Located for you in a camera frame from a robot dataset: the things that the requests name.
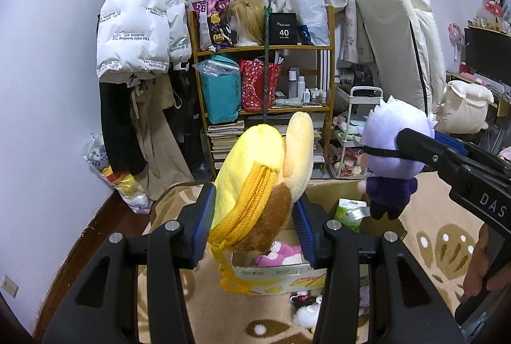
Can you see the black hanging garment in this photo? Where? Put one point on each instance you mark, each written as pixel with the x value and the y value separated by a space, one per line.
pixel 115 120

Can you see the printed cardboard box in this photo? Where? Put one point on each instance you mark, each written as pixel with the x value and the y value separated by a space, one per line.
pixel 279 280

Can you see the teal paper bag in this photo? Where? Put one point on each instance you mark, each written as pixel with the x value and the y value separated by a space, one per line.
pixel 221 92

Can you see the stack of magazines and papers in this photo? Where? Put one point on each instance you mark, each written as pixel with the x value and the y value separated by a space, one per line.
pixel 318 152

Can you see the black red plush figure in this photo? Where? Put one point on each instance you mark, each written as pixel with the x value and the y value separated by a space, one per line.
pixel 495 4

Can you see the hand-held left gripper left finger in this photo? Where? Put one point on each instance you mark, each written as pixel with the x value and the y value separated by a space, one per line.
pixel 203 224

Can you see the green tissue pack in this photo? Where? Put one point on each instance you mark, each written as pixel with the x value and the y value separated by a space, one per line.
pixel 343 214

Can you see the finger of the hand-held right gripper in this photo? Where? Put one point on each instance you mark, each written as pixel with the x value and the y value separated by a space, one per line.
pixel 423 150
pixel 451 141

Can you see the white plastic bag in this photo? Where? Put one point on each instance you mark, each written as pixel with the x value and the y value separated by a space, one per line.
pixel 315 8

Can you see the plastic bag of toys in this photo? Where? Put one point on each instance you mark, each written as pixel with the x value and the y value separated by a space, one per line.
pixel 127 192

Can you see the clear plastic bag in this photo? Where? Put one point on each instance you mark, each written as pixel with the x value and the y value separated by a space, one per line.
pixel 215 66

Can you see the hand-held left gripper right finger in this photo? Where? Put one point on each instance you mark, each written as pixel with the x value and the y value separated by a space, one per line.
pixel 303 232

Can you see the red patterned bag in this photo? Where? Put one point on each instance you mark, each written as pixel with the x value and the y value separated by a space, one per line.
pixel 255 84

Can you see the black monitor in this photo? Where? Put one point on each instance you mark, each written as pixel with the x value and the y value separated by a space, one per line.
pixel 487 52

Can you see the black box with white print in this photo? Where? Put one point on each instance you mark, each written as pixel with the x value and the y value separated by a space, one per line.
pixel 283 28

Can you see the yellow plush toy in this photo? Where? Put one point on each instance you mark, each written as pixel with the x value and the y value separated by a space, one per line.
pixel 247 156

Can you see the purple plush doll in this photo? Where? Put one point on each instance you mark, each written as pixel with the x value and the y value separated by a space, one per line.
pixel 383 132

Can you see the white puffer jacket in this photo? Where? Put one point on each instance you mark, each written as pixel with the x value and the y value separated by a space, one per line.
pixel 135 16

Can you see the pale green pouch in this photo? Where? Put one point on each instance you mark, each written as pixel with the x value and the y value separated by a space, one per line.
pixel 289 101

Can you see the wooden shelf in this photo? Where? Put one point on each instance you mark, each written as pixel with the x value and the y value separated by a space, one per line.
pixel 279 47

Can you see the white trolley cart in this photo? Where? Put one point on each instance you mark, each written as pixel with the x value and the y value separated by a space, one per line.
pixel 357 92

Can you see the green pole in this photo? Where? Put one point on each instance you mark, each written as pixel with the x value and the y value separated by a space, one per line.
pixel 265 68

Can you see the blond wig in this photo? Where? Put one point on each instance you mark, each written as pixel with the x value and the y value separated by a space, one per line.
pixel 247 14

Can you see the person's right hand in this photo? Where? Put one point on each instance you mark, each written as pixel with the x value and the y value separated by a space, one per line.
pixel 477 260

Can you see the black hanging bag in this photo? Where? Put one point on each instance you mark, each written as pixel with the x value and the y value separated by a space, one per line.
pixel 191 116

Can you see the pink fan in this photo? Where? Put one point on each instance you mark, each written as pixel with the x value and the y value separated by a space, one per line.
pixel 456 34

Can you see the pink plush toy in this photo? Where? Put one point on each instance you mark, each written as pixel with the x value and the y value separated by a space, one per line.
pixel 279 252

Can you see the black pink printed bag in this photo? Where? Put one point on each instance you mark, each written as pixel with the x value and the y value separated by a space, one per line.
pixel 211 20

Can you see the beige trousers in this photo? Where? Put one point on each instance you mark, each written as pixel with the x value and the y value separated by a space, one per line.
pixel 159 136

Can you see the stack of old books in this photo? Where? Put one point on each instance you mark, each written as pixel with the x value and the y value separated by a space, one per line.
pixel 223 132

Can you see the white wall outlet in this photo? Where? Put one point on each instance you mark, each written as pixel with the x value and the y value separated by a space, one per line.
pixel 10 285

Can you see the white folded mattress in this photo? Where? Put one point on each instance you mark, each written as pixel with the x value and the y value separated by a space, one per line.
pixel 399 40

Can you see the white plush toy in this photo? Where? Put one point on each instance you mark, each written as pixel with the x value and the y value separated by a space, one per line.
pixel 307 314

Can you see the group of white cosmetic bottles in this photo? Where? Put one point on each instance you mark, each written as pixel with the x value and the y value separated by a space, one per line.
pixel 301 86

